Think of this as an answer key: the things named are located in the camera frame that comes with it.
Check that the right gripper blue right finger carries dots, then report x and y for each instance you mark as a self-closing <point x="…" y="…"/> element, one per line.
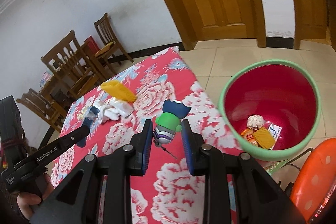
<point x="192" y="145"/>

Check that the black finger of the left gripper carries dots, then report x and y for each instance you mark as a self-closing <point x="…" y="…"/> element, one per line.
<point x="78" y="136"/>

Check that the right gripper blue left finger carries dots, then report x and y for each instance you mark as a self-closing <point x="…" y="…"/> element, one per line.
<point x="141" y="143"/>

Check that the green purple toy figure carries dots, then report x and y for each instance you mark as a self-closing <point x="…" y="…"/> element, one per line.
<point x="169" y="122"/>

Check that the white cloth towel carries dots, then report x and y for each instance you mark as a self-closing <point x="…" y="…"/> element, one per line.
<point x="112" y="110"/>

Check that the yellow foam net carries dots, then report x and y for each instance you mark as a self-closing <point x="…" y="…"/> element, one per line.
<point x="118" y="90"/>

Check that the person's left hand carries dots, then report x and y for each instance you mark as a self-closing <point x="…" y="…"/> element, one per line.
<point x="25" y="200"/>

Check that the near dark wooden chair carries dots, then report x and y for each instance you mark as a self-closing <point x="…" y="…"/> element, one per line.
<point x="49" y="111"/>

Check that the orange snack wrapper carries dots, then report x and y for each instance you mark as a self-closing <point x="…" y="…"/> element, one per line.
<point x="247" y="134"/>

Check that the red floral tablecloth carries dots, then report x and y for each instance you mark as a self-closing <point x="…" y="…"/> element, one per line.
<point x="151" y="164"/>

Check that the yellow mesh net in bin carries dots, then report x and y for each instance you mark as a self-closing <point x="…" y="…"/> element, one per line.
<point x="264" y="139"/>

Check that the middle wooden chair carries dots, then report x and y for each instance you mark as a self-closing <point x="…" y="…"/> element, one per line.
<point x="75" y="67"/>

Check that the colourful booklet under bin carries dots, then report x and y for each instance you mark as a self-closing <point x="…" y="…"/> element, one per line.
<point x="274" y="167"/>

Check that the blue card in bin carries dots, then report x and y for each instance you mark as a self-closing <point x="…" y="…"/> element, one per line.
<point x="275" y="131"/>

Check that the red bin with green rim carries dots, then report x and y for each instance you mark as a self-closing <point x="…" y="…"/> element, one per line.
<point x="284" y="94"/>

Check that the red box on table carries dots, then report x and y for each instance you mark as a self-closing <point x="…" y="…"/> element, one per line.
<point x="92" y="45"/>

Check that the wooden chair with cushion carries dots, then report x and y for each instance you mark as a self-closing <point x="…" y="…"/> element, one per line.
<point x="108" y="37"/>

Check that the orange plastic stool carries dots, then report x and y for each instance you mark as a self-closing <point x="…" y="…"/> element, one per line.
<point x="315" y="182"/>

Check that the smartphone on stool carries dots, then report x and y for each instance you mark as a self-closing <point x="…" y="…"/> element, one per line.
<point x="326" y="213"/>

